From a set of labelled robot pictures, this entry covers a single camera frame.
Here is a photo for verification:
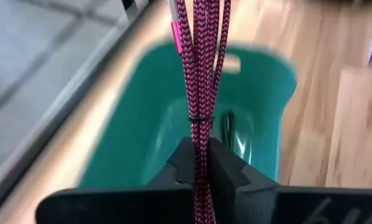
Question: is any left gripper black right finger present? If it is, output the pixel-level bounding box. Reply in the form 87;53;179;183
208;138;372;224

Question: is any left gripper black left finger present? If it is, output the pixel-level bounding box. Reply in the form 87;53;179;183
35;137;196;224

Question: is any magenta braided USB-C cable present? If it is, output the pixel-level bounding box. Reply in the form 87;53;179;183
168;0;232;224

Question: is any teal plastic bin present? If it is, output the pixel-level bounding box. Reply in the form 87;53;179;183
77;40;299;190

